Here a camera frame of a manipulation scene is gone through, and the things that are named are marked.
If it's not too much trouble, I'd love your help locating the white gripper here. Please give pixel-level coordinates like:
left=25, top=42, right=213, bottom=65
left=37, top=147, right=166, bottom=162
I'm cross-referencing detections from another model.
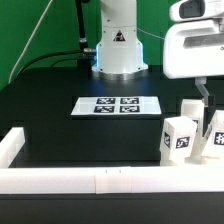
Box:
left=163, top=19, right=224, bottom=107

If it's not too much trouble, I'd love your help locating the white round stool seat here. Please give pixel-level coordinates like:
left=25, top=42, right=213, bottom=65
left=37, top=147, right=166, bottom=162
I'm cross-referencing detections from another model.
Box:
left=160, top=147, right=224, bottom=166

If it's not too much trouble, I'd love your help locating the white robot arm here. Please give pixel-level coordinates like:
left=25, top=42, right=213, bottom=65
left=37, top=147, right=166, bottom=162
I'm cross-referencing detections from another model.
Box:
left=92, top=0, right=224, bottom=106

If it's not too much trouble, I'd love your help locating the white U-shaped fence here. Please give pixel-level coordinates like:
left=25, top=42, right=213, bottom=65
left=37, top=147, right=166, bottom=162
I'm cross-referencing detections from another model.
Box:
left=0, top=127, right=224, bottom=194

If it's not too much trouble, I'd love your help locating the white marker tag board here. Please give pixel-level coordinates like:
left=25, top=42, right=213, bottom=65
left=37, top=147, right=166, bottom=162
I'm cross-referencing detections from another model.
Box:
left=71, top=96, right=161, bottom=116

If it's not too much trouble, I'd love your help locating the black cable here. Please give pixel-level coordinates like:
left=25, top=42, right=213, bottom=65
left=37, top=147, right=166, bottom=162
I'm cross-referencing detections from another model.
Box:
left=15, top=49, right=98, bottom=78

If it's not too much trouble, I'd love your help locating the white cable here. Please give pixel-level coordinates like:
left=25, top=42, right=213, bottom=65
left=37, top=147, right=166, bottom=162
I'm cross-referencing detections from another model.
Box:
left=7, top=0, right=54, bottom=84

